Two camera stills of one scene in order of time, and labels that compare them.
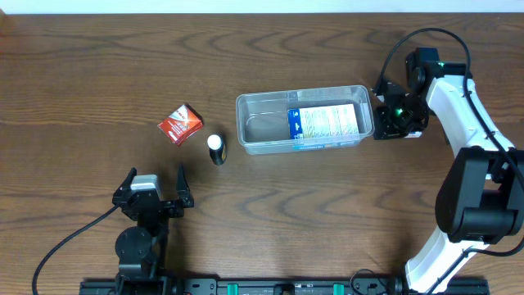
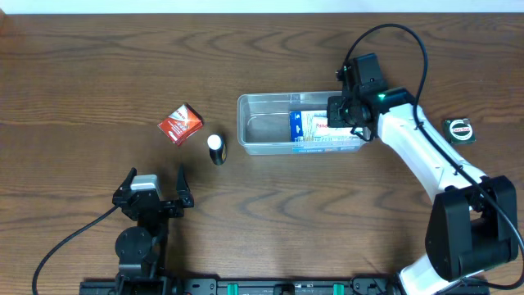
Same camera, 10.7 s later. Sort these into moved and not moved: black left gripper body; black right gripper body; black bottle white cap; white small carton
Moved: white small carton; black right gripper body
Not moved: black bottle white cap; black left gripper body
